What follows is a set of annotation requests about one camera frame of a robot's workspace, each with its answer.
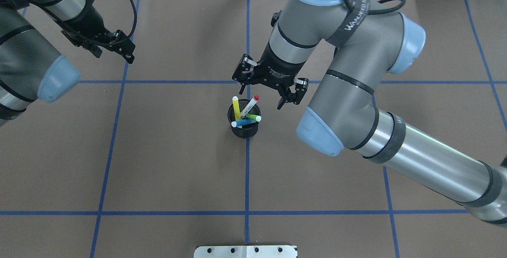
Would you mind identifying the blue marker pen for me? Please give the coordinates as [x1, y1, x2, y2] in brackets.
[231, 118, 257, 128]

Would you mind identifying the red capped white marker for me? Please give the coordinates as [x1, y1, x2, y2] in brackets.
[240, 95, 260, 119]

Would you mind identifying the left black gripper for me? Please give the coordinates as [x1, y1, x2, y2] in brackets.
[63, 7, 136, 65]

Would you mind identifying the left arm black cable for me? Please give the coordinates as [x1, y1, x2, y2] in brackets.
[36, 0, 138, 47]

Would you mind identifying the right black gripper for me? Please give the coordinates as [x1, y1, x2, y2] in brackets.
[232, 44, 309, 110]

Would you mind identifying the yellow marker pen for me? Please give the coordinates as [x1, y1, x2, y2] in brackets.
[232, 96, 241, 121]

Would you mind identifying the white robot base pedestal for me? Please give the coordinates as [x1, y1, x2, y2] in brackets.
[193, 245, 298, 258]

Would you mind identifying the green marker pen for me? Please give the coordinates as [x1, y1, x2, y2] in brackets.
[244, 114, 261, 121]

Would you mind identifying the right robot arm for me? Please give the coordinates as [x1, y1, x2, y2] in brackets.
[232, 0, 507, 227]

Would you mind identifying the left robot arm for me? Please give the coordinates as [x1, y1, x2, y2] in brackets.
[0, 0, 137, 125]

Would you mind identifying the black mesh pen cup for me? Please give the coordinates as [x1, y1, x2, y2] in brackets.
[227, 99, 261, 138]

